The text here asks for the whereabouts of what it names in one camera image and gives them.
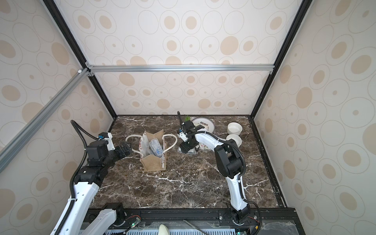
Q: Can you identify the clear compass set case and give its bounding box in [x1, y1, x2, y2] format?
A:
[149, 138, 164, 158]
[178, 147, 197, 155]

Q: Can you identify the patterned canvas tote bag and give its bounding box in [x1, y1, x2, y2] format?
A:
[125, 130, 177, 172]

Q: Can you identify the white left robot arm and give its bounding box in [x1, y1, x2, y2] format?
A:
[51, 132, 133, 235]

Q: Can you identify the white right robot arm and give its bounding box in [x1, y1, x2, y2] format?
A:
[177, 119, 251, 223]

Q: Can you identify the round patterned plate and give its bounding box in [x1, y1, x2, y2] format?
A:
[192, 117, 215, 133]

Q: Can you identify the white bowl rear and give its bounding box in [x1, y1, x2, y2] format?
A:
[227, 122, 243, 136]

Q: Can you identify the white bowl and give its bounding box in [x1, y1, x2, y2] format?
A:
[226, 134, 242, 147]
[227, 122, 243, 136]

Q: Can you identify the white bowl front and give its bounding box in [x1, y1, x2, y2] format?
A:
[226, 134, 242, 147]

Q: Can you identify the silver aluminium crossbar rear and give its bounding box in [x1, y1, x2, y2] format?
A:
[89, 64, 274, 72]

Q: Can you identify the silver aluminium crossbar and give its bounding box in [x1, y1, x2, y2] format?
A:
[1, 68, 89, 171]
[89, 64, 274, 72]

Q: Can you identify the silver aluminium crossbar left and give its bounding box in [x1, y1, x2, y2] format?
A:
[1, 68, 89, 171]

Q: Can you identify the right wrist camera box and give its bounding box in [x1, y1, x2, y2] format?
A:
[178, 131, 188, 142]

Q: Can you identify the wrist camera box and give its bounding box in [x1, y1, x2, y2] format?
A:
[98, 132, 115, 151]
[178, 131, 188, 142]

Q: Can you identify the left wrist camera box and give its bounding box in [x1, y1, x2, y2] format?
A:
[98, 132, 115, 151]

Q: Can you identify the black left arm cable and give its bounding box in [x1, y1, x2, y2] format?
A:
[52, 119, 100, 235]

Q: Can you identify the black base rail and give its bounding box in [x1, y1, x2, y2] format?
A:
[104, 208, 305, 235]

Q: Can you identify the black corner frame post left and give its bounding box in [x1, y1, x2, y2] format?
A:
[43, 0, 117, 119]

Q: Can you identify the black corner frame post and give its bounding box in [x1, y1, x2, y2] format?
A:
[250, 0, 313, 120]
[43, 0, 117, 119]

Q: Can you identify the black corner frame post right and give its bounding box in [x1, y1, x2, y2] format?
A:
[250, 0, 313, 120]

